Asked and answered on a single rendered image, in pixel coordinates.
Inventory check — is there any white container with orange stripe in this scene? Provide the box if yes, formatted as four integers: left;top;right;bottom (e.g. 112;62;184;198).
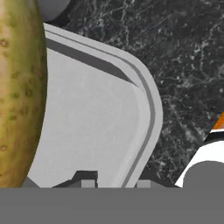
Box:
174;111;224;189

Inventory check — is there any grey round object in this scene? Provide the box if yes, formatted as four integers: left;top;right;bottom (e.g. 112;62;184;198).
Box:
37;0;71;22

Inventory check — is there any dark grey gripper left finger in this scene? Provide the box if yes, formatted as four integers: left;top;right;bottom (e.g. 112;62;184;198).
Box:
52;170;99;189

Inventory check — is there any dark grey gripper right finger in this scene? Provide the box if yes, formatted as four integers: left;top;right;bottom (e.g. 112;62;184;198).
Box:
136;171;182;189

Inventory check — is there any grey vegetable container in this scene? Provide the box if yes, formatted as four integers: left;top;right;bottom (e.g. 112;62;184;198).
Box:
26;22;165;189

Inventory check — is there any green cucumber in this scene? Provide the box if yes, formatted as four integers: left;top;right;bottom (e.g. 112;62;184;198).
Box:
0;0;48;189

